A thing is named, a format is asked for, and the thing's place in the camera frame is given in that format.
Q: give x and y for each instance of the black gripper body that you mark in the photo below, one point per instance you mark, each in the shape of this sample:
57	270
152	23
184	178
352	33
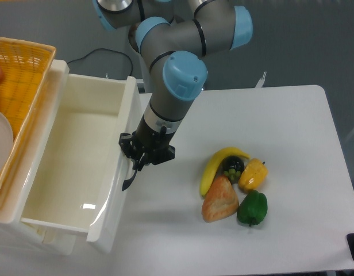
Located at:
152	140

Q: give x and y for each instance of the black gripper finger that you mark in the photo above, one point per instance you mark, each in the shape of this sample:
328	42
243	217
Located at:
156	156
132	149

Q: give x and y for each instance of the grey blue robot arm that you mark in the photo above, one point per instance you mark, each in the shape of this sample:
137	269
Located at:
172	54

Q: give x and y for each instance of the white drawer cabinet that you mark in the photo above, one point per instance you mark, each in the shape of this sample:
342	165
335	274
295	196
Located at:
17	180

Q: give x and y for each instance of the yellow banana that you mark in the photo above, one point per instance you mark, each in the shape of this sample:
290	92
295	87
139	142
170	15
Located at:
213	165

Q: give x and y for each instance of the triangular bread loaf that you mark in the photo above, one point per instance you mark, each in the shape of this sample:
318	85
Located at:
221	201

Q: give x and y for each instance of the yellow bell pepper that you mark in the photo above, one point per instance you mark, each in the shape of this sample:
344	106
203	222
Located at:
253	175

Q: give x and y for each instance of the green bell pepper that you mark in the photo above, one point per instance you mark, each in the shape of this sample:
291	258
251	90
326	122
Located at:
253	209

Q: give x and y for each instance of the white plate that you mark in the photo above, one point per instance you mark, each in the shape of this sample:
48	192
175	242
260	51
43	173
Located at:
6	140

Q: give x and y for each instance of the yellow wicker basket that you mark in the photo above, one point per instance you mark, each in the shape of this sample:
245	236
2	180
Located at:
25	65

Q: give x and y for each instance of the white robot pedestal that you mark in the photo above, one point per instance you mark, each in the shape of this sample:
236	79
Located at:
145	74

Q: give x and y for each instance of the white table bracket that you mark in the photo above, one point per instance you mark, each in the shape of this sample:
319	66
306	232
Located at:
261	81

